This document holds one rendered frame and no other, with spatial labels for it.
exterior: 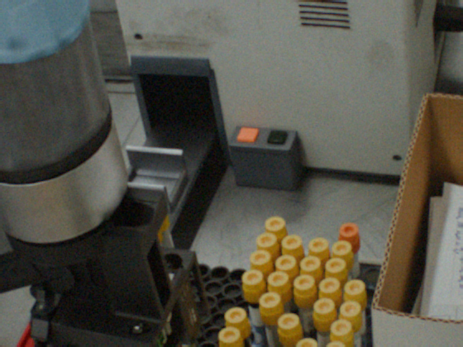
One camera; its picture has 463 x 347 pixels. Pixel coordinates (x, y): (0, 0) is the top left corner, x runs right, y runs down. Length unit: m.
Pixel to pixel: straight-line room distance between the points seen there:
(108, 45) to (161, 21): 1.75
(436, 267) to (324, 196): 0.20
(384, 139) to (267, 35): 0.15
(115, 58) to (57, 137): 2.24
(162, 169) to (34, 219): 0.47
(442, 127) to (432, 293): 0.15
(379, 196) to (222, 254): 0.16
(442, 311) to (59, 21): 0.43
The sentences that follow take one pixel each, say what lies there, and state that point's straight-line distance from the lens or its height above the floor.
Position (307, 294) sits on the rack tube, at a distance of 0.70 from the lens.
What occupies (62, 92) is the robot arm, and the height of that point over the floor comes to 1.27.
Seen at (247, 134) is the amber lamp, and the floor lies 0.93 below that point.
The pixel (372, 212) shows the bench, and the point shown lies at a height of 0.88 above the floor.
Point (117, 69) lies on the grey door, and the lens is 2.69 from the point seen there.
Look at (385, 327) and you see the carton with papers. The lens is 0.65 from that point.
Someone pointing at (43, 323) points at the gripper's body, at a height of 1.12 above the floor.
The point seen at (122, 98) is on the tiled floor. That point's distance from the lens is 2.66.
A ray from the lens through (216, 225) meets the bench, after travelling 0.93.
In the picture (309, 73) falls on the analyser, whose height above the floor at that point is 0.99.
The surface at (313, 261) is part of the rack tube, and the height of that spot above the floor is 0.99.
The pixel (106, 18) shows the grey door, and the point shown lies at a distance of 2.60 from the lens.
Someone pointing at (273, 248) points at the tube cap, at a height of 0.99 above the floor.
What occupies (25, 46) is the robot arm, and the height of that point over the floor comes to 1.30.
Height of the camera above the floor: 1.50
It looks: 40 degrees down
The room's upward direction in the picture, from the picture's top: 11 degrees counter-clockwise
